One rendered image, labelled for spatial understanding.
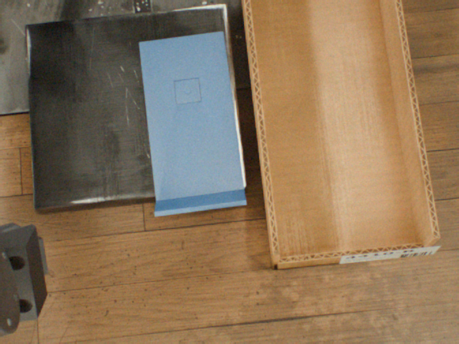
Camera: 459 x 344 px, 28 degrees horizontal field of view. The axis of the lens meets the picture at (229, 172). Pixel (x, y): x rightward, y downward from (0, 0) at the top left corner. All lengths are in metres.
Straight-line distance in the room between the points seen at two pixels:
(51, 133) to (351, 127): 0.24
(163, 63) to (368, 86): 0.17
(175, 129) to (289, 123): 0.09
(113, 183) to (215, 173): 0.08
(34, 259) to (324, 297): 0.28
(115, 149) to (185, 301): 0.13
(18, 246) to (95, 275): 0.24
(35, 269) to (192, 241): 0.24
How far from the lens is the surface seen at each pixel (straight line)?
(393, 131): 0.75
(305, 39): 0.77
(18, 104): 0.78
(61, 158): 0.74
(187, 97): 0.73
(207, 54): 0.75
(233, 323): 0.72
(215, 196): 0.70
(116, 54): 0.76
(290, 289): 0.72
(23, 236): 0.51
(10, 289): 0.48
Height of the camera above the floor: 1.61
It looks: 75 degrees down
